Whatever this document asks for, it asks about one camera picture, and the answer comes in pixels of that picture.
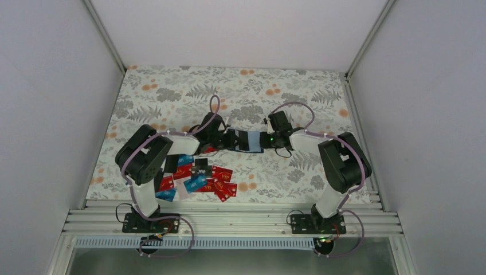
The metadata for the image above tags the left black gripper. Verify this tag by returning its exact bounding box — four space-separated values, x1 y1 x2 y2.
208 130 241 150

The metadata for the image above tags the blue leather card holder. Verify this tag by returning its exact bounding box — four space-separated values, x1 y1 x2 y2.
226 129 264 154

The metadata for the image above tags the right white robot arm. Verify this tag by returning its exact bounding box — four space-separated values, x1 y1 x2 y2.
260 111 372 233

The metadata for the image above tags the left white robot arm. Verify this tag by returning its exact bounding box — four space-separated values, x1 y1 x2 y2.
115 112 242 232

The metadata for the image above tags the lone red vip card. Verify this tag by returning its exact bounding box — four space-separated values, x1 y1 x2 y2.
203 147 217 154

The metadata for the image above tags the small black card top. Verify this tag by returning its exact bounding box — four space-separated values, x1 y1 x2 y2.
194 158 208 169

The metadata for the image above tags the red card right of pile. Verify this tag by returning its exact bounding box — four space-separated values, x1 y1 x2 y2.
211 166 233 182

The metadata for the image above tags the black vip card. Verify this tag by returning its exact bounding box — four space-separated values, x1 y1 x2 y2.
190 166 213 179

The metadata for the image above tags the blue card upper pile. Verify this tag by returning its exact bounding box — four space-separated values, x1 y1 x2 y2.
178 155 194 167

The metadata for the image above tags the blue card pile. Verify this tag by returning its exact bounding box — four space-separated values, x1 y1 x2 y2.
183 175 207 193
178 155 194 167

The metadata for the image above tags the red card under pile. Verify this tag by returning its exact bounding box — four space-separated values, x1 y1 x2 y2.
195 178 215 193

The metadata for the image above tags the front red vip card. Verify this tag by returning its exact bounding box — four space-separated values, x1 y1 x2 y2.
214 181 237 202

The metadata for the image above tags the red card upper left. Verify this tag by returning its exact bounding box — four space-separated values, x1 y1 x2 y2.
173 163 193 180

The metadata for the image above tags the blue card centre pile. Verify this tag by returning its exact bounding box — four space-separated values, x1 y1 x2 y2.
183 175 207 193

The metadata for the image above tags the black card upper left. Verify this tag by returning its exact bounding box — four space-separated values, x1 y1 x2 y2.
163 155 180 174

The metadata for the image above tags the red card lower left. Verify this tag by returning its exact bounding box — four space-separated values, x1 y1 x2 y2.
158 176 175 192

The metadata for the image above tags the blue card front left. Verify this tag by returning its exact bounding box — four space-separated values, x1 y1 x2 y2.
155 188 177 202

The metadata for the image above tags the floral patterned table mat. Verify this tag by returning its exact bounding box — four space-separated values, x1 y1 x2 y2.
87 66 353 203

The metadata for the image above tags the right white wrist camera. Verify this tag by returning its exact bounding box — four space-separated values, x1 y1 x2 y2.
263 118 274 134

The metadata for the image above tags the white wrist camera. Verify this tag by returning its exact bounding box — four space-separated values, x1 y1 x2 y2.
223 116 232 129
263 118 274 134

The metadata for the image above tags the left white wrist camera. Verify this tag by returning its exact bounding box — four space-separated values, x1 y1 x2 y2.
223 116 232 129

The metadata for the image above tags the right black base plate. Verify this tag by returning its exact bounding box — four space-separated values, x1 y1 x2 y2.
290 214 347 235

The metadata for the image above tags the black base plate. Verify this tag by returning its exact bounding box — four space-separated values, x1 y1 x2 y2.
290 214 347 235
121 212 181 234

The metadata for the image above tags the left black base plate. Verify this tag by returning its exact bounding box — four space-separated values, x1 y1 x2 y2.
121 212 181 234

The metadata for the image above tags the aluminium rail frame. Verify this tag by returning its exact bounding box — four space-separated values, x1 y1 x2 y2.
62 200 403 237

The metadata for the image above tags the grey slotted cable duct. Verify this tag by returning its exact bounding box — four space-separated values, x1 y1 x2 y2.
74 236 317 250

